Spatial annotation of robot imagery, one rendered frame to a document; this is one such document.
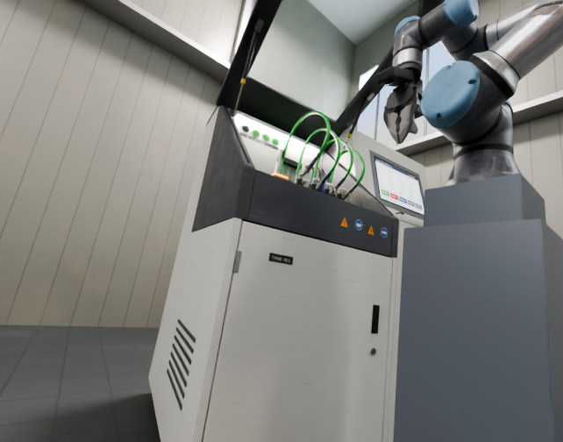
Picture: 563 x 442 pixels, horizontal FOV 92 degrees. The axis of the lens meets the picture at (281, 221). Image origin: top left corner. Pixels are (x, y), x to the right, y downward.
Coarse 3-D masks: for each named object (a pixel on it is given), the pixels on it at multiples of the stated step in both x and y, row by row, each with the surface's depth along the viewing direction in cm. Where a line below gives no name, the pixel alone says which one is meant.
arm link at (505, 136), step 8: (504, 104) 62; (504, 112) 59; (512, 112) 63; (496, 120) 58; (504, 120) 59; (496, 128) 59; (504, 128) 60; (512, 128) 62; (488, 136) 60; (496, 136) 60; (504, 136) 60; (512, 136) 61; (456, 144) 65; (464, 144) 63; (472, 144) 62; (480, 144) 61; (504, 144) 60; (512, 144) 61; (456, 152) 66
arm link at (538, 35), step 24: (552, 0) 46; (528, 24) 48; (552, 24) 46; (504, 48) 50; (528, 48) 48; (552, 48) 48; (456, 72) 53; (480, 72) 51; (504, 72) 50; (528, 72) 51; (432, 96) 57; (456, 96) 53; (480, 96) 52; (504, 96) 52; (432, 120) 58; (456, 120) 55; (480, 120) 56
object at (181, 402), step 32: (224, 224) 82; (192, 256) 111; (224, 256) 75; (192, 288) 99; (224, 288) 72; (192, 320) 88; (192, 352) 80; (160, 384) 107; (192, 384) 74; (160, 416) 95; (192, 416) 68; (384, 416) 96
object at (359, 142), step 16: (336, 144) 163; (352, 144) 151; (368, 144) 159; (368, 160) 153; (400, 160) 172; (368, 176) 148; (400, 224) 112; (400, 240) 111; (400, 256) 109; (400, 272) 108; (400, 288) 107
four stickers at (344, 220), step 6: (342, 216) 96; (342, 222) 96; (348, 222) 97; (360, 222) 100; (354, 228) 98; (360, 228) 100; (372, 228) 103; (384, 228) 107; (372, 234) 103; (384, 234) 106
